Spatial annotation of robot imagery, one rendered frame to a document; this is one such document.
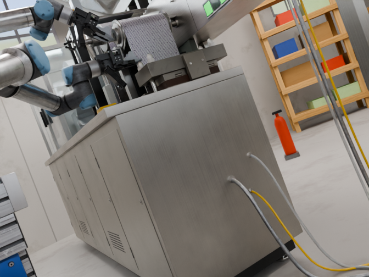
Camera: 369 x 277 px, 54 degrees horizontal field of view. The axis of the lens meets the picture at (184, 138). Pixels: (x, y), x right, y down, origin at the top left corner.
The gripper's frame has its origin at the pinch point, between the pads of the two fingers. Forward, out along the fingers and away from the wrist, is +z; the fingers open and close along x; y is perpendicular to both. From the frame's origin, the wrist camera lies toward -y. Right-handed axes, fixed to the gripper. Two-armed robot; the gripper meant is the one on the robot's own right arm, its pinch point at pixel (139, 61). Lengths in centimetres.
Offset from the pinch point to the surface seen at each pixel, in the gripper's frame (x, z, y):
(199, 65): -22.0, 15.9, -13.1
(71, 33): 33.1, -15.8, 31.3
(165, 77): -19.0, -0.4, -13.6
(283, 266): -23, 20, -109
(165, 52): -0.3, 14.1, 1.2
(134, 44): -0.3, 0.4, 8.5
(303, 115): 280, 367, -86
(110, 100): 74, 4, -3
